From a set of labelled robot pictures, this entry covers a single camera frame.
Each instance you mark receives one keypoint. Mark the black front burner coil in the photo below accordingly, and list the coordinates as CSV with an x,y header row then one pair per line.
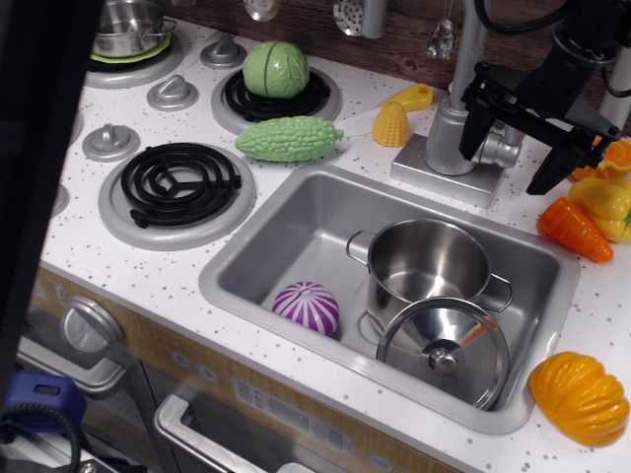
x,y
175,185

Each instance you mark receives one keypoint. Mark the hanging clear spoon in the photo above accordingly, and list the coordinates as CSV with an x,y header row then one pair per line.
x,y
442,39

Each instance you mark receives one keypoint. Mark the black burner coil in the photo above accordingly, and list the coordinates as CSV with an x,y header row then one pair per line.
x,y
175,185
252,107

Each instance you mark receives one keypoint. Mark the purple toy onion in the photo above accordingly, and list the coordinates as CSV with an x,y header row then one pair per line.
x,y
309,304

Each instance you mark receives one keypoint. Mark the green plate under pot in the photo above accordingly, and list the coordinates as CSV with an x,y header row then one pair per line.
x,y
162,45

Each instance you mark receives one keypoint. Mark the yellow orange toy squash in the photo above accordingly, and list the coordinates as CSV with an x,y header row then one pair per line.
x,y
580,398

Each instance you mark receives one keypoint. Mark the green toy cabbage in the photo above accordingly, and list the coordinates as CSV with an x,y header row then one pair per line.
x,y
276,70

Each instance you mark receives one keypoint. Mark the hanging silver ladle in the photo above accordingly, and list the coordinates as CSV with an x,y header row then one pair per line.
x,y
262,10

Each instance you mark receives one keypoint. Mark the silver stove knob front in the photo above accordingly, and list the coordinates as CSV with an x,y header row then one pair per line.
x,y
111,143

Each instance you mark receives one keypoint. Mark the blue clamp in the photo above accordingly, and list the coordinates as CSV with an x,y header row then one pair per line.
x,y
43,403

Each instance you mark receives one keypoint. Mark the silver oven dial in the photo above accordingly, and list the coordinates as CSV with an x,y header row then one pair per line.
x,y
88,328

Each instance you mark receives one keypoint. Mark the green toy bitter melon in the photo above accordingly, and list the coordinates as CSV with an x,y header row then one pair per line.
x,y
289,139

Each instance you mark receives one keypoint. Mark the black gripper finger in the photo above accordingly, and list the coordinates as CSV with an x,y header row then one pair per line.
x,y
477,125
560,162

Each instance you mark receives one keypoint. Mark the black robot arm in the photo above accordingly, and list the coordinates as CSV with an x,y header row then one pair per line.
x,y
596,26

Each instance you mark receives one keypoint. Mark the black rear burner coil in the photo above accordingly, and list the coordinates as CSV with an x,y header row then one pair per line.
x,y
252,107

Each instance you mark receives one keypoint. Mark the silver hanging rail post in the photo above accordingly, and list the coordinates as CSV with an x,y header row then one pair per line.
x,y
374,18

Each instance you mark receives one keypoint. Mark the yellow toy corn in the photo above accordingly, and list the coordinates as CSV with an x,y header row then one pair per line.
x,y
391,126

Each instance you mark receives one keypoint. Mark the orange toy carrot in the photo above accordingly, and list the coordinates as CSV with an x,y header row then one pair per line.
x,y
566,224

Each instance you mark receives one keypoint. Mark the steel pot lid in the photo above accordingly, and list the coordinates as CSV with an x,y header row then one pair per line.
x,y
451,344

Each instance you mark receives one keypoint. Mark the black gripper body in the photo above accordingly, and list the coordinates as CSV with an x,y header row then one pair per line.
x,y
547,103

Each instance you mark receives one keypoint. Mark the silver stove knob middle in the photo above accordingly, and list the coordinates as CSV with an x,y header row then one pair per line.
x,y
174,94

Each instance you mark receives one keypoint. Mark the yellow toy bell pepper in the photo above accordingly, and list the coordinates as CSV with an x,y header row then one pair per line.
x,y
607,203

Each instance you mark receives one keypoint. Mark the silver toy faucet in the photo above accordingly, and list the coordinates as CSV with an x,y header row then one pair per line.
x,y
434,163

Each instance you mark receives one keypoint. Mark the silver faucet lever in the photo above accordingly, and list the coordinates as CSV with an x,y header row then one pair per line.
x,y
501,147

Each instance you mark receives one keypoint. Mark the orange toy pumpkin half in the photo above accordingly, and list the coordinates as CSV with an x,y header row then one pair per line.
x,y
614,165

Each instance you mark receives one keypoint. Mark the dark foreground post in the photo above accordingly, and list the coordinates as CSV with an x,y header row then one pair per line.
x,y
45,48

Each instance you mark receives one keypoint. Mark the silver sink basin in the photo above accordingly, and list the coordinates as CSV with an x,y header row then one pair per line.
x,y
300,233

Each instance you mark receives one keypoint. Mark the silver stove knob rear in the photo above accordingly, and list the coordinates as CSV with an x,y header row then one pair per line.
x,y
223,53

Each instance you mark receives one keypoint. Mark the silver stove knob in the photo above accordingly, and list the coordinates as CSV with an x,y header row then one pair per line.
x,y
174,94
111,143
223,53

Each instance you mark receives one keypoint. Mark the silver oven door handle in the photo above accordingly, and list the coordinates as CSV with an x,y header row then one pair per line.
x,y
169,421

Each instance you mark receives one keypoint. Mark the hanging slotted spoon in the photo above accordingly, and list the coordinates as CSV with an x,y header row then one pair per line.
x,y
348,16

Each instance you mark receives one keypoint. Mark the yellow toy spatula handle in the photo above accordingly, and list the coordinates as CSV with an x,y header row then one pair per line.
x,y
415,97

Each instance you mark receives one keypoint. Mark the steel pot in sink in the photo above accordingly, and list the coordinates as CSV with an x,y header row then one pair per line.
x,y
416,260

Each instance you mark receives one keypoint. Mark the small steel pot on stove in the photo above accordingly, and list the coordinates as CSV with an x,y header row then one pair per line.
x,y
131,27

